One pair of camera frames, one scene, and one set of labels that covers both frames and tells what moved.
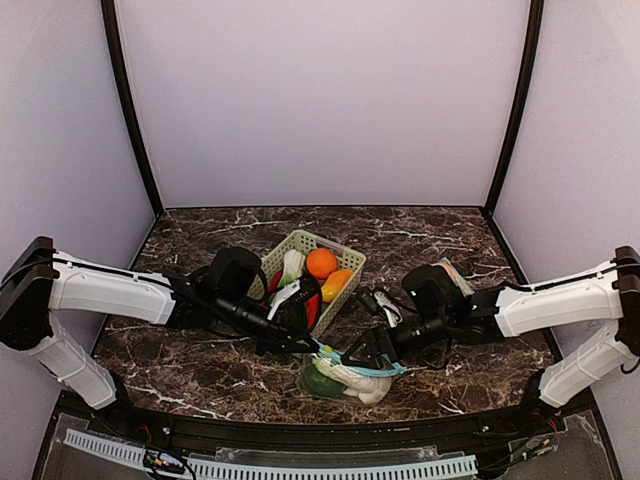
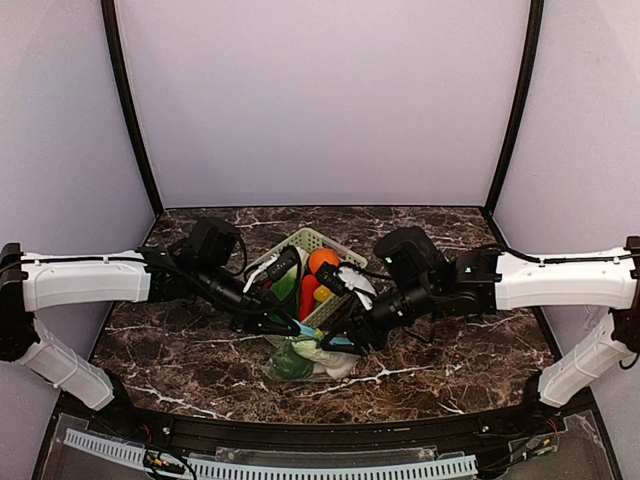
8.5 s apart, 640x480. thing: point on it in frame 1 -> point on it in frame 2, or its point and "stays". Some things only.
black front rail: (241, 433) stays
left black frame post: (110, 20) stays
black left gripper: (276, 338) -> (261, 310)
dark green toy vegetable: (319, 384) -> (288, 363)
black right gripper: (385, 345) -> (360, 326)
